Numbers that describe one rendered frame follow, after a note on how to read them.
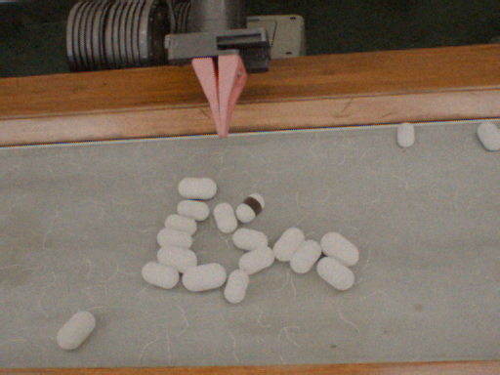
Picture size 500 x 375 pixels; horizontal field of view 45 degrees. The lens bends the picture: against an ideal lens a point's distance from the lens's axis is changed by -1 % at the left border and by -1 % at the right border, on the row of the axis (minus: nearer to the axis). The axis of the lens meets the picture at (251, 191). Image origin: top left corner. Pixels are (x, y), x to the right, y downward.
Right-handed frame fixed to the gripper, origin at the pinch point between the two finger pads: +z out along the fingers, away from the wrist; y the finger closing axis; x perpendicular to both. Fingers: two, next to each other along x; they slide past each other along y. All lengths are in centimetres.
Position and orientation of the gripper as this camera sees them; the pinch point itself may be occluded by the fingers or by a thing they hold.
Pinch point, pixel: (222, 129)
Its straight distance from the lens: 62.1
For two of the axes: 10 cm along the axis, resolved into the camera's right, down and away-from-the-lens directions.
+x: 1.1, 1.0, 9.9
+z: 0.4, 9.9, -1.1
